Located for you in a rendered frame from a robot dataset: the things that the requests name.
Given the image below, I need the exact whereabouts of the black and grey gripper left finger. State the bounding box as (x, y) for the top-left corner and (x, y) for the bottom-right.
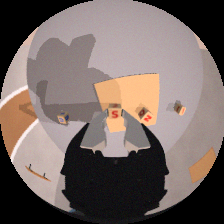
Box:
(60, 108), (109, 175)

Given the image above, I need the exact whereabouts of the peach flat mat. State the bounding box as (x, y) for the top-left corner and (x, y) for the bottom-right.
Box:
(94, 74), (159, 132)

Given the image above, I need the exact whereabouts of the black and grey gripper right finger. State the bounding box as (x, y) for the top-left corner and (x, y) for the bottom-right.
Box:
(121, 109), (169, 175)

